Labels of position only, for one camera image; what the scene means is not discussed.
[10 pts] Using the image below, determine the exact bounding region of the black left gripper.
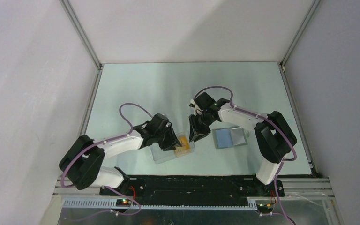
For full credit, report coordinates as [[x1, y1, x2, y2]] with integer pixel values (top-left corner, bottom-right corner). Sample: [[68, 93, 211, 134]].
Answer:
[[154, 124, 182, 151]]

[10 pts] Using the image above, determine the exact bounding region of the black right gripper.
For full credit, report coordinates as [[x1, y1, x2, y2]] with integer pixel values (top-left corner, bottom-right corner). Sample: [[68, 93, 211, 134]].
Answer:
[[188, 112, 215, 143]]

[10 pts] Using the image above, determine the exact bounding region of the orange VIP card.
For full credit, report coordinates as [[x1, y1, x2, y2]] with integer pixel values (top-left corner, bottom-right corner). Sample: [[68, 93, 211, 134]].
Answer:
[[174, 136, 190, 157]]

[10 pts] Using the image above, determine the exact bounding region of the clear plastic tray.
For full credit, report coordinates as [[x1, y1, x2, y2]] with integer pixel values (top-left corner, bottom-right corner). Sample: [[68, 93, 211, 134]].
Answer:
[[150, 132, 195, 164]]

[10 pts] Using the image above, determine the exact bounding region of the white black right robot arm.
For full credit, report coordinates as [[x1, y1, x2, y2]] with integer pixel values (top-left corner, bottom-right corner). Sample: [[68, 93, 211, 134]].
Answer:
[[188, 91, 297, 196]]

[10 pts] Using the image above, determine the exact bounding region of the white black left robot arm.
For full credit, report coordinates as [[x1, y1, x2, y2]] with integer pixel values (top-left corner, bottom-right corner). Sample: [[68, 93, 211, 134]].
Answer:
[[59, 113, 181, 195]]

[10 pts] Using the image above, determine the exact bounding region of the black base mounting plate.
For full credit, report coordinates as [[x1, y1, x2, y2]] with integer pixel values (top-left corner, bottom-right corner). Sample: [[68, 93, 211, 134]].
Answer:
[[116, 175, 285, 207]]

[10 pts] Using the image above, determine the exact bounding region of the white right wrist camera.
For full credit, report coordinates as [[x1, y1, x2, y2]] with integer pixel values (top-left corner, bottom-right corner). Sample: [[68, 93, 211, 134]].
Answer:
[[189, 99, 195, 108]]

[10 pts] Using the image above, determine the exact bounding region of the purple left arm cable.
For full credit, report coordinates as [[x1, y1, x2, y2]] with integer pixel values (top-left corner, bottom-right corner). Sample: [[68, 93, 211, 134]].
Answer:
[[60, 103, 154, 188]]

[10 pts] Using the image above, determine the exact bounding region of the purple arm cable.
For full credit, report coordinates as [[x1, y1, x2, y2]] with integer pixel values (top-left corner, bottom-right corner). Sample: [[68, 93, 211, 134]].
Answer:
[[60, 103, 154, 188], [192, 86, 298, 225]]

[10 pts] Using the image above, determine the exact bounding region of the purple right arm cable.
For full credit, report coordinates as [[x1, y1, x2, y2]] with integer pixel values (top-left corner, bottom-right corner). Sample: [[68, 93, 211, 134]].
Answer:
[[192, 86, 298, 225]]

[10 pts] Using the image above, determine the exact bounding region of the aluminium frame rail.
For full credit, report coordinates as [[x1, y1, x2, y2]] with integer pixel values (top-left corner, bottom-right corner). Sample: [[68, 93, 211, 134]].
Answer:
[[53, 176, 334, 210]]

